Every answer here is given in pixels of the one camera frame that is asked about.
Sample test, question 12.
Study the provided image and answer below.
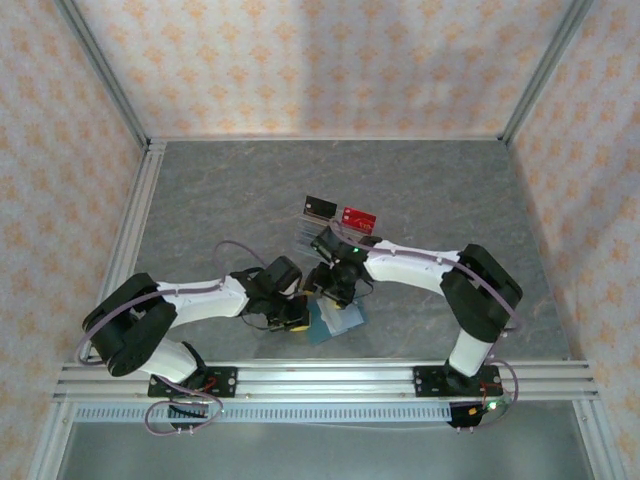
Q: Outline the red credit card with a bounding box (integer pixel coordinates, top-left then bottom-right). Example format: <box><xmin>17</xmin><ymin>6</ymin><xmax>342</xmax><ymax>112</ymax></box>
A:
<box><xmin>340</xmin><ymin>206</ymin><xmax>378</xmax><ymax>235</ymax></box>

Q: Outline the black credit card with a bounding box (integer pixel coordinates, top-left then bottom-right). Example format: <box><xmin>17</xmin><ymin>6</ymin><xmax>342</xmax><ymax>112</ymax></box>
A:
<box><xmin>303</xmin><ymin>195</ymin><xmax>339</xmax><ymax>220</ymax></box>

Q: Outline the grey metal lower panel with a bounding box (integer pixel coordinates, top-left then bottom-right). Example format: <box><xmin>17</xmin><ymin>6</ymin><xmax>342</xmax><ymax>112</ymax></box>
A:
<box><xmin>54</xmin><ymin>422</ymin><xmax>596</xmax><ymax>480</ymax></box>

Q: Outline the wide aluminium mounting rail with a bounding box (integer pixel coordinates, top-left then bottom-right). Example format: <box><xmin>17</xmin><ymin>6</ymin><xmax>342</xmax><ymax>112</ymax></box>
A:
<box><xmin>52</xmin><ymin>360</ymin><xmax>600</xmax><ymax>402</ymax></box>

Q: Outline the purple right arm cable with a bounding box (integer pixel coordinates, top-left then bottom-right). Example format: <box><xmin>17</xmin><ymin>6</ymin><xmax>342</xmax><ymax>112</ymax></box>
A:
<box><xmin>327</xmin><ymin>222</ymin><xmax>524</xmax><ymax>432</ymax></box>

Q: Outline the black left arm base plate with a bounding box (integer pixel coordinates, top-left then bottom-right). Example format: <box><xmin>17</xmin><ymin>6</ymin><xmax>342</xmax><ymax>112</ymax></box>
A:
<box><xmin>148</xmin><ymin>366</ymin><xmax>238</xmax><ymax>399</ymax></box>

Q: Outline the slotted grey cable duct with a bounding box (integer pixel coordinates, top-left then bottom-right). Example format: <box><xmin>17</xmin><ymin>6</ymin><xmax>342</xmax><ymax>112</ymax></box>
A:
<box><xmin>73</xmin><ymin>403</ymin><xmax>454</xmax><ymax>424</ymax></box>

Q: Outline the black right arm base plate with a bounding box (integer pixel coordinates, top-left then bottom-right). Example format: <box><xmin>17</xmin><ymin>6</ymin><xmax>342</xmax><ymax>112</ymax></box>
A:
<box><xmin>412</xmin><ymin>364</ymin><xmax>502</xmax><ymax>399</ymax></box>

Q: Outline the aluminium table side rail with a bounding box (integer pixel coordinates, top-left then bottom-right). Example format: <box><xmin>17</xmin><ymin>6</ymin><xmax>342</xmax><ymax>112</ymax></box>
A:
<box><xmin>79</xmin><ymin>139</ymin><xmax>167</xmax><ymax>362</ymax></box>

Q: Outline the aluminium frame leg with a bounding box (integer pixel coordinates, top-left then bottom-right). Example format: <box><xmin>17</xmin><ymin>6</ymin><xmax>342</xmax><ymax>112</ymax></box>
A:
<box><xmin>572</xmin><ymin>399</ymin><xmax>611</xmax><ymax>480</ymax></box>
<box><xmin>29</xmin><ymin>402</ymin><xmax>76</xmax><ymax>480</ymax></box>

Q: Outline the aluminium frame post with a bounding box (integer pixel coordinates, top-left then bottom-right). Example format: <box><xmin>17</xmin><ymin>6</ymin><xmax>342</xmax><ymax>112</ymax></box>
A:
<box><xmin>53</xmin><ymin>0</ymin><xmax>152</xmax><ymax>147</ymax></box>
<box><xmin>498</xmin><ymin>0</ymin><xmax>596</xmax><ymax>147</ymax></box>

